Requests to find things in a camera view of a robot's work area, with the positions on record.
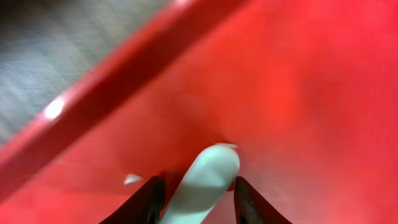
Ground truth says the red serving tray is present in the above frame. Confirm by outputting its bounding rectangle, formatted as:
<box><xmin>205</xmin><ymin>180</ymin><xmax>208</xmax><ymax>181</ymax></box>
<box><xmin>1</xmin><ymin>0</ymin><xmax>397</xmax><ymax>223</ymax></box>

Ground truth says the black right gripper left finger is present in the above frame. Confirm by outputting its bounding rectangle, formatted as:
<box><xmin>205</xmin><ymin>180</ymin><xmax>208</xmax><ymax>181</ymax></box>
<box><xmin>100</xmin><ymin>175</ymin><xmax>165</xmax><ymax>224</ymax></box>

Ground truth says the white plastic spoon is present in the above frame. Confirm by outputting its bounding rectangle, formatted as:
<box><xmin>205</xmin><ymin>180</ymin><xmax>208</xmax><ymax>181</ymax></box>
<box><xmin>159</xmin><ymin>143</ymin><xmax>240</xmax><ymax>224</ymax></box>

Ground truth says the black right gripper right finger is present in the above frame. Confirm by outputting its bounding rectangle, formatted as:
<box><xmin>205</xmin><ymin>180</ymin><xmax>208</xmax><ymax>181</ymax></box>
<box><xmin>234</xmin><ymin>176</ymin><xmax>292</xmax><ymax>224</ymax></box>

